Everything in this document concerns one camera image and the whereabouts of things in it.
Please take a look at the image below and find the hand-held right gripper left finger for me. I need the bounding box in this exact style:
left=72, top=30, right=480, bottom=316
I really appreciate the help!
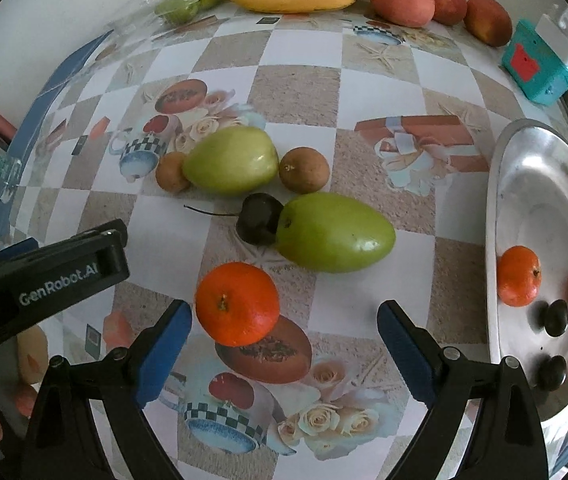
left=21, top=299, right=195, bottom=480

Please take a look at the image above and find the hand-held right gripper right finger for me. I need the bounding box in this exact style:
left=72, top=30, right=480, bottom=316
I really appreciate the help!
left=375, top=299, right=549, bottom=480

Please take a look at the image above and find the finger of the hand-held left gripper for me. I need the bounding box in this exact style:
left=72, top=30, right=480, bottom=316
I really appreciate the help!
left=75, top=219, right=130, bottom=247
left=0, top=238, right=41, bottom=266

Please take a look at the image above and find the brown longan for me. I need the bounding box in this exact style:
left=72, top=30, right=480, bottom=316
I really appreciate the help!
left=279, top=146, right=331, bottom=195
left=156, top=151, right=192, bottom=194

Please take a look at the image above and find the orange mandarin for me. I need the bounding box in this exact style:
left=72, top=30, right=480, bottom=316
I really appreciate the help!
left=195, top=261, right=281, bottom=347
left=496, top=245, right=542, bottom=307

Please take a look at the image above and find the green jujube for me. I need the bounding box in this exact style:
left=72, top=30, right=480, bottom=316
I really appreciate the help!
left=182, top=126, right=279, bottom=197
left=275, top=191, right=397, bottom=274

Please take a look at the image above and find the dark cherry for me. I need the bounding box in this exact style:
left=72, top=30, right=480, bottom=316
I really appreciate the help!
left=184, top=192, right=285, bottom=247
left=536, top=355, right=568, bottom=392
left=542, top=299, right=568, bottom=337

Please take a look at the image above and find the round steel plate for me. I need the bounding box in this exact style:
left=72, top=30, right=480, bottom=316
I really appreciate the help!
left=484, top=119, right=568, bottom=428

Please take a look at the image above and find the clear bag of green fruit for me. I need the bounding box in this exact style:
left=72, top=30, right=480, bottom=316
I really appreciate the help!
left=109, top=0, right=227, bottom=36

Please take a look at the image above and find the teal plastic box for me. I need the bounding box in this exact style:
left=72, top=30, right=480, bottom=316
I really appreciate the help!
left=501, top=19, right=568, bottom=107

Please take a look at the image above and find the pink apple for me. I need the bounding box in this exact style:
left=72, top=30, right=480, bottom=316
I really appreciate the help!
left=370, top=0, right=436, bottom=29

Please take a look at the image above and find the white switch box with cable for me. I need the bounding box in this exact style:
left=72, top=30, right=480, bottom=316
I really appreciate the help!
left=535, top=4, right=568, bottom=67

